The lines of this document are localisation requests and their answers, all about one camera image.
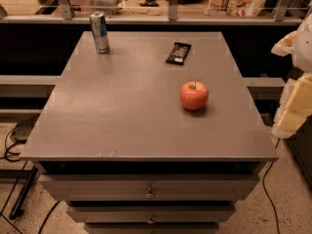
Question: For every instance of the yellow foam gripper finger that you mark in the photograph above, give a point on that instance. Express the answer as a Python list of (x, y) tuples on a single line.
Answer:
[(295, 106)]

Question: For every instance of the silver blue redbull can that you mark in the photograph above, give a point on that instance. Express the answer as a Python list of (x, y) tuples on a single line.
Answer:
[(98, 25)]

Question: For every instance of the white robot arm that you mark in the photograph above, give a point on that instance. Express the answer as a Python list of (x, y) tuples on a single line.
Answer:
[(298, 44)]

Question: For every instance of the red apple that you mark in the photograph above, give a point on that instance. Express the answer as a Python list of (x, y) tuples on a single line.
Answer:
[(193, 95)]

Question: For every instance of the colourful printed bag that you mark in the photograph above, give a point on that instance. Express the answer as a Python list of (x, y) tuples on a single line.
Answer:
[(234, 8)]

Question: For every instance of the black candy bar wrapper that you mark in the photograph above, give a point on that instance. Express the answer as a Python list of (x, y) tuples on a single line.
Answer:
[(179, 53)]

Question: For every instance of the grey drawer cabinet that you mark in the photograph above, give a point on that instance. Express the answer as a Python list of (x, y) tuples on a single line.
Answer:
[(116, 145)]

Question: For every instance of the grey metal railing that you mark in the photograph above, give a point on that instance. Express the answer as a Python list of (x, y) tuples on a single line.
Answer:
[(266, 12)]

